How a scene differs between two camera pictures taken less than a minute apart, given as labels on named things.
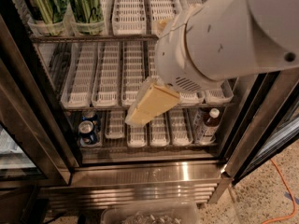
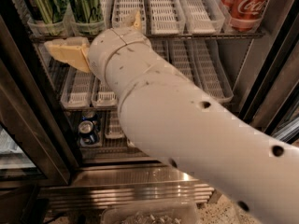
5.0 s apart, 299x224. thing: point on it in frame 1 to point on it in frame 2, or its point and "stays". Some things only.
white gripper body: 170,57 to 104,47
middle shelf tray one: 78,86 stays
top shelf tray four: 163,2 stays
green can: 48,6 stays
